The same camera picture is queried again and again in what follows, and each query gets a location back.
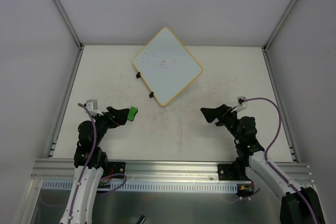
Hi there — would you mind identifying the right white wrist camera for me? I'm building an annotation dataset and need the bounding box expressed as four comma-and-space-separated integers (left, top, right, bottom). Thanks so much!
233, 96, 248, 112

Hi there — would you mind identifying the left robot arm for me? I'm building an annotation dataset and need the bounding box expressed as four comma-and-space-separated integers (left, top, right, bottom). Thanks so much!
59, 100, 132, 223

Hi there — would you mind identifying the small black object bottom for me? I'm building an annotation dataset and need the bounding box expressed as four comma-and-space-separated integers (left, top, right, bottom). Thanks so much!
136, 215, 146, 224

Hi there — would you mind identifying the aluminium frame post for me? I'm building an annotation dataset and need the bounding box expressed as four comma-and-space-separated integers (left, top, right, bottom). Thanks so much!
45, 0, 83, 158
262, 0, 300, 163

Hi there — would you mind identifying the yellow framed whiteboard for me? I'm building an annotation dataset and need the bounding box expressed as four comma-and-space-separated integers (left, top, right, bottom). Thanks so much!
132, 27, 203, 106

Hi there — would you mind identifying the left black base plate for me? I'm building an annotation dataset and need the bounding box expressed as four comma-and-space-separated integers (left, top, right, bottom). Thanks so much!
102, 161, 126, 177

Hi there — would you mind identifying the left aluminium frame post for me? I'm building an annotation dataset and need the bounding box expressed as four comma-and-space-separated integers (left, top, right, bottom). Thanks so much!
45, 0, 83, 158

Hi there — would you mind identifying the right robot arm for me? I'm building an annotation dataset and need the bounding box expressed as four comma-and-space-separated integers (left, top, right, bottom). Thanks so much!
201, 104, 325, 223

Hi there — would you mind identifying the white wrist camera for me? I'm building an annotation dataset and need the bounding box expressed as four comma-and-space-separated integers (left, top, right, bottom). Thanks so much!
233, 96, 248, 112
85, 99, 101, 116

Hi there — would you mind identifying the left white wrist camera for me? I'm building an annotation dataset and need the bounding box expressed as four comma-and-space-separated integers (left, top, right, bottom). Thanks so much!
85, 99, 101, 116

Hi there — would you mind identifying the right aluminium frame post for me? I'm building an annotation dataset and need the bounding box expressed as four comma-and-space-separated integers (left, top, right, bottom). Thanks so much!
262, 0, 300, 163

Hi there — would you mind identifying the aluminium mounting rail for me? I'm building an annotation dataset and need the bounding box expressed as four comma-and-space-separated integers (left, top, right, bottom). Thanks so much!
30, 158, 314, 184

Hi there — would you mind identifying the white slotted cable duct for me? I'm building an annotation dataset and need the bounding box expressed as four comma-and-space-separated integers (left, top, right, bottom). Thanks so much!
41, 179, 238, 194

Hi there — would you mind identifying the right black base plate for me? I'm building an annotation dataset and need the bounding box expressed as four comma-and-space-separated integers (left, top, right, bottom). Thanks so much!
217, 163, 248, 181

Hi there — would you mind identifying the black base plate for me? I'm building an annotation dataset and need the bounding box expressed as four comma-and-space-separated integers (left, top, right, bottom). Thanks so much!
217, 163, 248, 181
102, 161, 126, 177

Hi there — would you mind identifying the green whiteboard eraser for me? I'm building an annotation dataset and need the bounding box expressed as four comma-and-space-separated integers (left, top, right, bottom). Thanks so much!
127, 106, 139, 122

